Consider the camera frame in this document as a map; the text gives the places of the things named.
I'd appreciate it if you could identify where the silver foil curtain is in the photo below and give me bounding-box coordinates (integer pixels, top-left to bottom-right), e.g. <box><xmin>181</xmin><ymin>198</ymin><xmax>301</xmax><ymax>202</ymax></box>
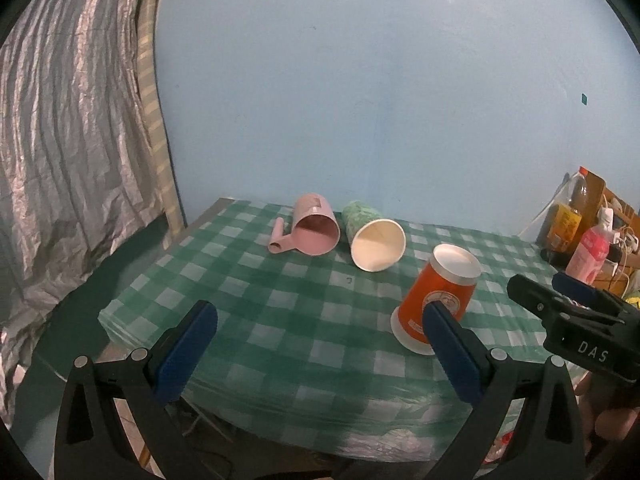
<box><xmin>1</xmin><ymin>0</ymin><xmax>178</xmax><ymax>424</ymax></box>

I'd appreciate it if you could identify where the orange paper cup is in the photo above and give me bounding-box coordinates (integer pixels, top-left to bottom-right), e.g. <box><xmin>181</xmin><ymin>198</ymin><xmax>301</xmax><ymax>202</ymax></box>
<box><xmin>390</xmin><ymin>244</ymin><xmax>482</xmax><ymax>356</ymax></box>

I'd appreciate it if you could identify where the green leaf-print paper cup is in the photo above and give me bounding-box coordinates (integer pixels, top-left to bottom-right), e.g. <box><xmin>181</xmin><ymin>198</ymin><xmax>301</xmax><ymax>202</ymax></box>
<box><xmin>342</xmin><ymin>200</ymin><xmax>407</xmax><ymax>272</ymax></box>

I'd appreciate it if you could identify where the right hand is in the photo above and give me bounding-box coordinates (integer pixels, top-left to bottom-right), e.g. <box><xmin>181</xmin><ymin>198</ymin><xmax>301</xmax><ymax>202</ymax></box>
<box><xmin>574</xmin><ymin>372</ymin><xmax>639</xmax><ymax>455</ymax></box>

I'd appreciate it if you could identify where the brown cardboard box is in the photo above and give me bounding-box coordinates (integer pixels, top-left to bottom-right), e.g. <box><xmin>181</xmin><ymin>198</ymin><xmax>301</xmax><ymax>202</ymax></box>
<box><xmin>579</xmin><ymin>170</ymin><xmax>639</xmax><ymax>236</ymax></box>

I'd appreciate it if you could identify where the pink packet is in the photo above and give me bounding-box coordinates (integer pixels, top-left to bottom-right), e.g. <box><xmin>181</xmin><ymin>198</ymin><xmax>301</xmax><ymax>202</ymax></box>
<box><xmin>565</xmin><ymin>207</ymin><xmax>614</xmax><ymax>285</ymax></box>

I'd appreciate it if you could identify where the pink plastic mug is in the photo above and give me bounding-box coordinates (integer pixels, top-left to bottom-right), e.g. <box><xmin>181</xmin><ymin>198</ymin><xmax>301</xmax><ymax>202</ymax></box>
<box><xmin>268</xmin><ymin>193</ymin><xmax>341</xmax><ymax>257</ymax></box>

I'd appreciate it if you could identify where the orange-label drink bottle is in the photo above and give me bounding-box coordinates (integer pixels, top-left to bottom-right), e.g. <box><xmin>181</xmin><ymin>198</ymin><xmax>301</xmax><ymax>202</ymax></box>
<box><xmin>536</xmin><ymin>167</ymin><xmax>588</xmax><ymax>252</ymax></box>

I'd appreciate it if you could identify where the white cable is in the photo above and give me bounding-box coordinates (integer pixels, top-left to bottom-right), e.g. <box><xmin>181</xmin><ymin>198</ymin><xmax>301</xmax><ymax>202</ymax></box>
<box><xmin>516</xmin><ymin>179</ymin><xmax>574</xmax><ymax>239</ymax></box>

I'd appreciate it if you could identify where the green checkered tablecloth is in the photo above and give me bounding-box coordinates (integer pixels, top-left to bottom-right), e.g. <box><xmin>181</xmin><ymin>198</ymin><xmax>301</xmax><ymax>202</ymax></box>
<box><xmin>99</xmin><ymin>200</ymin><xmax>553</xmax><ymax>463</ymax></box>

